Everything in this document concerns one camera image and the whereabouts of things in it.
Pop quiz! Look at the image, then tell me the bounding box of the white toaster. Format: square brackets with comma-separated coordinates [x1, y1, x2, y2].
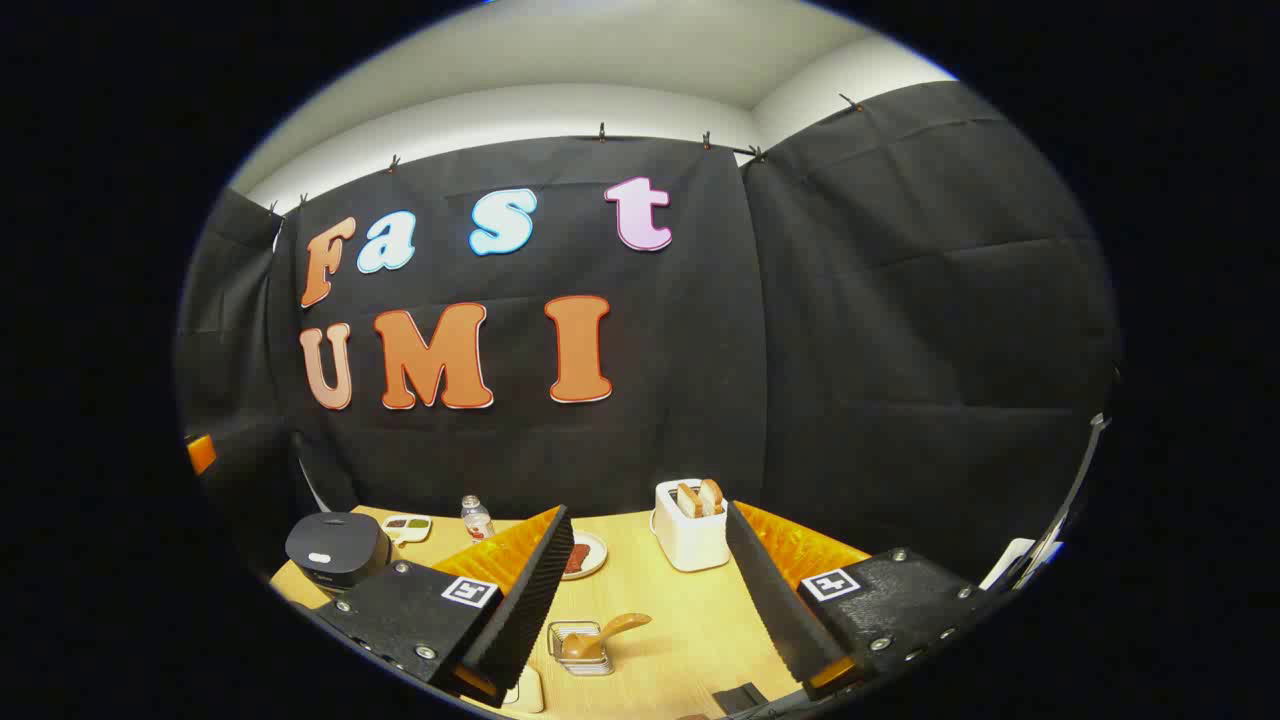
[650, 480, 731, 573]

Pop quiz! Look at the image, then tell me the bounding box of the cream rectangular container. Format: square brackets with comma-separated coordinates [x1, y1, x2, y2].
[500, 663, 546, 715]

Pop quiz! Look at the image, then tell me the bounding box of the black table edge bracket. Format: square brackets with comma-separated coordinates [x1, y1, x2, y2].
[712, 683, 771, 717]

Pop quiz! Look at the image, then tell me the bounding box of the white round plate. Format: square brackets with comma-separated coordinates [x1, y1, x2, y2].
[560, 530, 609, 581]

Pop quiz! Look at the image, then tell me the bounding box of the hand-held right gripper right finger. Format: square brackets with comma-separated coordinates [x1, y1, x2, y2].
[725, 500, 996, 701]

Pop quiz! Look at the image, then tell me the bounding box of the black backdrop cloth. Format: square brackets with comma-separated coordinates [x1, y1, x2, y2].
[175, 80, 1121, 601]

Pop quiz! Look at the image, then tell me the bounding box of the wooden spoon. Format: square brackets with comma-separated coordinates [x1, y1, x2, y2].
[560, 612, 653, 661]

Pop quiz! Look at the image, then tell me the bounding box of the white flat object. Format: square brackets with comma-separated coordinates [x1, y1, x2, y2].
[980, 538, 1036, 591]

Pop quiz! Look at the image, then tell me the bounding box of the metal wire chopstick holder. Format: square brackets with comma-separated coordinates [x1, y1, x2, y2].
[547, 620, 616, 677]

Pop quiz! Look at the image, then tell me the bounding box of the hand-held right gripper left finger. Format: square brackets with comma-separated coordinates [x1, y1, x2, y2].
[318, 505, 576, 709]

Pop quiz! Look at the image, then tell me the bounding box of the dark grey rice cooker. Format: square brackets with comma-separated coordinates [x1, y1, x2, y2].
[285, 511, 393, 591]

